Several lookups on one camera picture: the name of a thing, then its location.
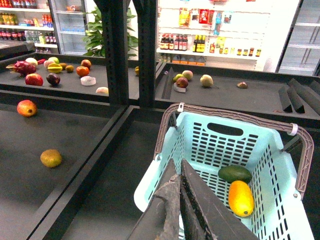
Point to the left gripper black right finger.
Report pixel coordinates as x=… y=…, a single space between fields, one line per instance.
x=203 y=214

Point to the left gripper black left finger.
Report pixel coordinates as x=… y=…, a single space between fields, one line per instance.
x=160 y=220

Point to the yellow mango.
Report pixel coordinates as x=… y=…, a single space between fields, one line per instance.
x=240 y=199

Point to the green avocado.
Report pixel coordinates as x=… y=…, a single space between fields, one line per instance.
x=233 y=173

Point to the light blue plastic basket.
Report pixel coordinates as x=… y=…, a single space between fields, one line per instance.
x=209 y=143

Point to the brown basket handle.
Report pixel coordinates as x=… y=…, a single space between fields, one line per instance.
x=290 y=128

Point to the black produce shelf tray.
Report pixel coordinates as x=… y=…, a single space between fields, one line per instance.
x=105 y=149

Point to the brown kiwi fruit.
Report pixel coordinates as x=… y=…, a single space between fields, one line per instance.
x=51 y=158

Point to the red yellow apple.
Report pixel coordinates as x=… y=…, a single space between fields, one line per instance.
x=27 y=108

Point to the white goods shelf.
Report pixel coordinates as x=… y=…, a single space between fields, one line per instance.
x=213 y=33

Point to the pink dragon fruit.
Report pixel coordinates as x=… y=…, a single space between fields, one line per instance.
x=22 y=67

